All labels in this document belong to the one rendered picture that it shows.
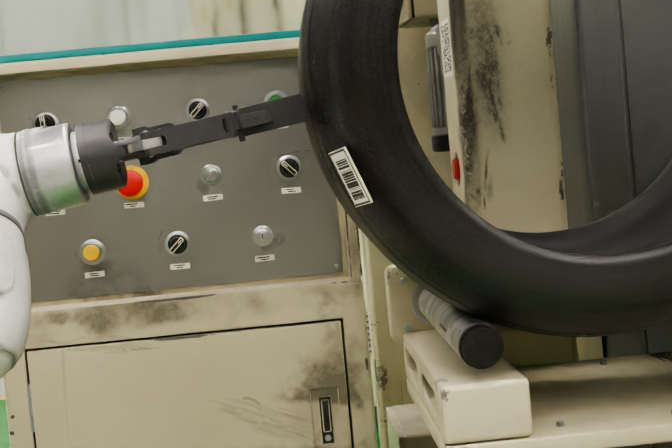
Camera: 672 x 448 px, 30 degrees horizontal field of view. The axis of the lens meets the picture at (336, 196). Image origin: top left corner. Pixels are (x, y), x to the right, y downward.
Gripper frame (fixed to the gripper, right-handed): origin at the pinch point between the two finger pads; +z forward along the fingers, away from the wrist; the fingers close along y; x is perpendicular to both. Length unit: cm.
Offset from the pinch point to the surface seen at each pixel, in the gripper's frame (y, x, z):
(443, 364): 1.1, 30.3, 11.6
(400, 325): 24.2, 29.1, 9.6
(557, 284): -11.9, 22.6, 23.0
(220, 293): 55, 23, -13
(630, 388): 7, 39, 32
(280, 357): 55, 35, -7
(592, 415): -3.7, 38.4, 25.1
